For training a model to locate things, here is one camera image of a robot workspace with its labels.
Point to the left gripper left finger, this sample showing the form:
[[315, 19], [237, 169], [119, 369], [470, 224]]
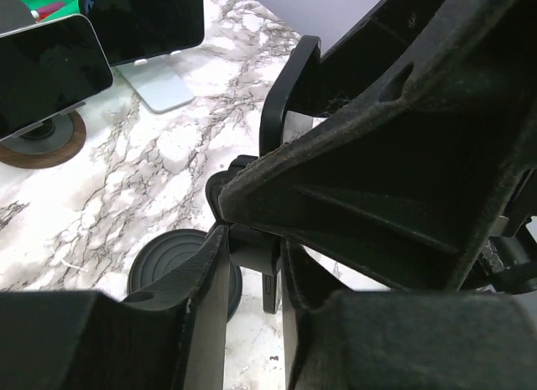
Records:
[[88, 340]]

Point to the phone on wooden stand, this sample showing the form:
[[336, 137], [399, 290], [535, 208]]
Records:
[[47, 68]]

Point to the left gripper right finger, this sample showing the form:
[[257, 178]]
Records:
[[338, 338]]

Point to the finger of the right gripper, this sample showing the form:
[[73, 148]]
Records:
[[369, 48], [406, 182]]

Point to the silver phone stand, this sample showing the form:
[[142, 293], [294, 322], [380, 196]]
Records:
[[156, 83]]

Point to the black phone stand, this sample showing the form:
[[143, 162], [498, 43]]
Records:
[[185, 260]]

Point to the round wooden base stand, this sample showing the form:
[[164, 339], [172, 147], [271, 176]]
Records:
[[48, 143]]

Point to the black phone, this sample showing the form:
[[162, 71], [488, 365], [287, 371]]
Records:
[[296, 89]]

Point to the red marker in bin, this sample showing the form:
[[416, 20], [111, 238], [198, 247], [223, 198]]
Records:
[[46, 10]]

